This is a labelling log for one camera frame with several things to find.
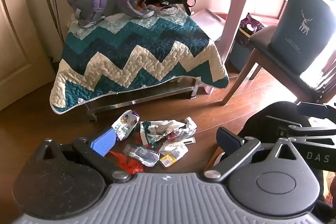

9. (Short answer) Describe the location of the teal bin with deer print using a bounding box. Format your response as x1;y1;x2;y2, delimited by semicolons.
270;0;332;75

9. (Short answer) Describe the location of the white label wrapper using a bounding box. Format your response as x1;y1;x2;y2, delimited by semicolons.
159;137;196;159

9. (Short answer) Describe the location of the teal white zigzag quilt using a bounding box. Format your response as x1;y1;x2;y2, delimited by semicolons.
50;7;230;115

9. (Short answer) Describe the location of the dark wooden chair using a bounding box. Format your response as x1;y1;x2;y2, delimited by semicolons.
220;26;336;106

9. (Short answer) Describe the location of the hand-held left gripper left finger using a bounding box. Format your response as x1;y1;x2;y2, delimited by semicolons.
31;127;132;184

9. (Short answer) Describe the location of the crumpled white green wrapper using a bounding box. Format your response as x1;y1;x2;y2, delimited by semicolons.
140;119;185;148

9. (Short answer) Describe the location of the cream wardrobe door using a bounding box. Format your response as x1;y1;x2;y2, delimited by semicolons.
0;0;57;111

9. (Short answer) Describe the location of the white tissue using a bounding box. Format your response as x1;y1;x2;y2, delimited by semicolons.
181;116;197;136

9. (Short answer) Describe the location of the white paper folder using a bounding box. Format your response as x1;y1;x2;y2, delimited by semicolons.
190;9;226;42

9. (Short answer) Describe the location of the purple tissue packet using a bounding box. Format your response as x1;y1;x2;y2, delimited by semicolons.
239;13;264;35

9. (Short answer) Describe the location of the red plastic bag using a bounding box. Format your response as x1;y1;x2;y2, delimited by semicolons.
108;151;145;174

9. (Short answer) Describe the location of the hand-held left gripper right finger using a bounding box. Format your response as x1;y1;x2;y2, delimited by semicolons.
203;127;310;180

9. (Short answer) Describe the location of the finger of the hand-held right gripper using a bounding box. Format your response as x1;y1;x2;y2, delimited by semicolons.
287;125;336;143
297;102;336;119

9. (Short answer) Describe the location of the cookie print wrapper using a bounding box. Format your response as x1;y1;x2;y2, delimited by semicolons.
112;110;141;140

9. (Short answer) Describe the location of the dark blue storage box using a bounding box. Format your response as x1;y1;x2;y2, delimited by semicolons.
228;27;256;71

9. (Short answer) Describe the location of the yellow packet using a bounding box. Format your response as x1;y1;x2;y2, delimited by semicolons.
159;153;179;168

